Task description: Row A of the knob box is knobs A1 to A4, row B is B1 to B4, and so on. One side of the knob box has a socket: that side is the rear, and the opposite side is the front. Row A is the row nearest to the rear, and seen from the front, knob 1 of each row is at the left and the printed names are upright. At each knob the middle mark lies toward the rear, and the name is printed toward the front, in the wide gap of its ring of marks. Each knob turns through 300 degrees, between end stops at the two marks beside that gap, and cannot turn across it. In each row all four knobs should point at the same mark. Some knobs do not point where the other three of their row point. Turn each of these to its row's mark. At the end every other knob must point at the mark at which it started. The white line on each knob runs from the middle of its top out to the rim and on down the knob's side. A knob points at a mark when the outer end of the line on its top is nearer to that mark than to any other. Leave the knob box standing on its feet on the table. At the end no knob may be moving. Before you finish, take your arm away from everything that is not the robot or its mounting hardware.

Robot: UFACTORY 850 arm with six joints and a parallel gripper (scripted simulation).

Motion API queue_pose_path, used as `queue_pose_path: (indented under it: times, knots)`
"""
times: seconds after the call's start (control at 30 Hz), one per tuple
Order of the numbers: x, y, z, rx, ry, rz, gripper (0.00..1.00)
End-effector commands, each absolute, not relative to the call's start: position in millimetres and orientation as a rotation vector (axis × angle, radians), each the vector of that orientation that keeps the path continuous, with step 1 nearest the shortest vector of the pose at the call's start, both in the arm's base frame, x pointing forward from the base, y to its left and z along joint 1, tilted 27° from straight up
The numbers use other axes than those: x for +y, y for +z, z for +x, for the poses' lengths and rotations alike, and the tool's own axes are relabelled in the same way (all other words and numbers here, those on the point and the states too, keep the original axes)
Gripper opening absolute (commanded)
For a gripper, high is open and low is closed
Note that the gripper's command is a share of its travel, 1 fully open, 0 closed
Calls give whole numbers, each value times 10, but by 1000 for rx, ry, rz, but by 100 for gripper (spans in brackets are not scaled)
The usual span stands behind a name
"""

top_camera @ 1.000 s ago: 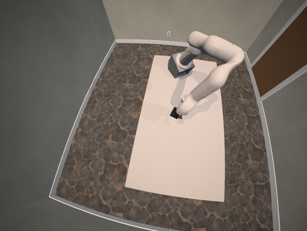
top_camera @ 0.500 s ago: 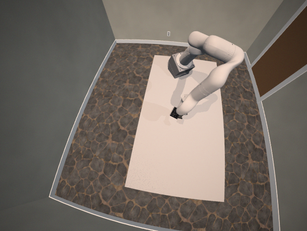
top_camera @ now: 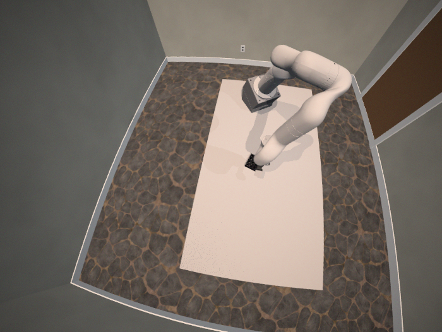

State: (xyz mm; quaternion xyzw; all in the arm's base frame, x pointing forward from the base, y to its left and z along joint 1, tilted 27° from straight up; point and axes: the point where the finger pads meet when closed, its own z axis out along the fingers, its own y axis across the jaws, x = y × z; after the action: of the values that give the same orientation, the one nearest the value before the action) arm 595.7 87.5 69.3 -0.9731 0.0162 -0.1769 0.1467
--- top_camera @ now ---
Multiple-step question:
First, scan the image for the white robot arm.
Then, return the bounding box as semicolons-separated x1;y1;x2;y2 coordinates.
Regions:
253;45;352;177

